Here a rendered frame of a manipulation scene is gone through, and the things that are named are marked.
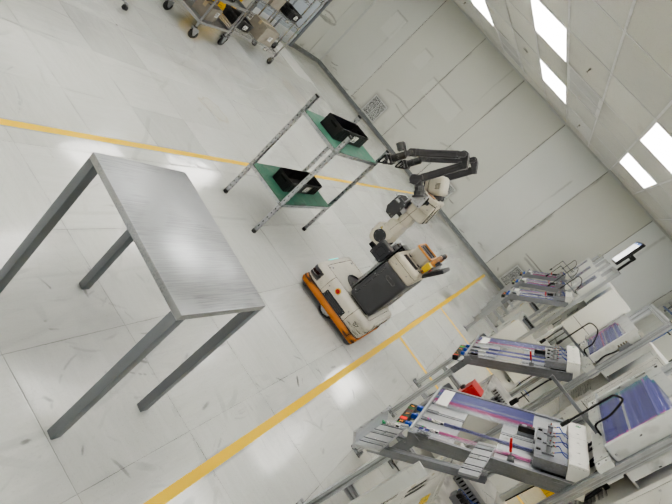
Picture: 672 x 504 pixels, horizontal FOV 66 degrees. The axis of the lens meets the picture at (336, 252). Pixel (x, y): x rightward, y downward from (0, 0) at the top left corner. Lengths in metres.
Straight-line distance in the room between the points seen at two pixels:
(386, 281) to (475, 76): 8.14
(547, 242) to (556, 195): 0.94
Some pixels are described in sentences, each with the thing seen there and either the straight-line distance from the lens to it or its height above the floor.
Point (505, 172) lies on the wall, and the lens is 11.15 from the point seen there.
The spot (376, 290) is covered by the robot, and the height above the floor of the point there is 0.49.
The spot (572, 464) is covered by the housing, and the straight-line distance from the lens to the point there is 2.48.
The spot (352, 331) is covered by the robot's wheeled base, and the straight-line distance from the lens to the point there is 4.02.
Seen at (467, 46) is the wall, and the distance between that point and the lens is 11.77.
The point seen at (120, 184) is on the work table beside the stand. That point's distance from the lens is 1.97.
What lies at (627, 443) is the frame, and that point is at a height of 1.47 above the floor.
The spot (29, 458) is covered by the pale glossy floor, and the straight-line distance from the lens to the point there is 2.20.
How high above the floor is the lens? 1.82
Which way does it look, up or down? 21 degrees down
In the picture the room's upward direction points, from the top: 49 degrees clockwise
